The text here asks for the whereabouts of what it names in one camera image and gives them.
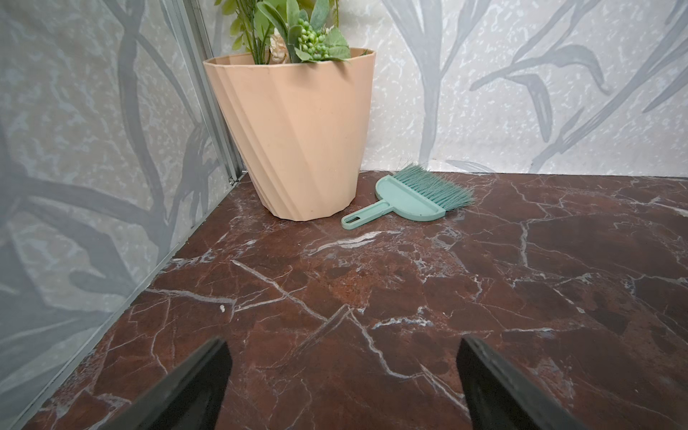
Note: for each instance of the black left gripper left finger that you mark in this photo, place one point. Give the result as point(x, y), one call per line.
point(190, 397)

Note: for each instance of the beige ribbed flower pot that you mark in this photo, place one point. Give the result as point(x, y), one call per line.
point(301, 129)

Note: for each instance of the artificial green white plant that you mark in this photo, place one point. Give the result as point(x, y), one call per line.
point(287, 32)

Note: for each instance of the small green hand brush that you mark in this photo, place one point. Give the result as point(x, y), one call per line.
point(414, 194)

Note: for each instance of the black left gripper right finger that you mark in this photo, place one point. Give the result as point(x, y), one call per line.
point(499, 396)

